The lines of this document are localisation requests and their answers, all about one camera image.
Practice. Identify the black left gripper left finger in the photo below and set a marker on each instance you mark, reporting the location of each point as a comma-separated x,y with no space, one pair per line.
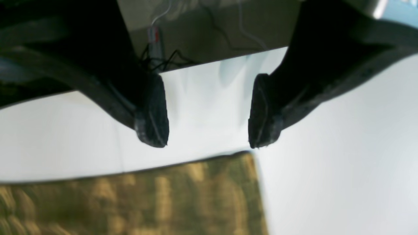
55,46

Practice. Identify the camouflage T-shirt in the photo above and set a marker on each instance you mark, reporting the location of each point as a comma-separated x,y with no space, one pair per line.
216,196

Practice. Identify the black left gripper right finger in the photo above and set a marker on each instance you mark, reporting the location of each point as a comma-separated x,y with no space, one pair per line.
337,46

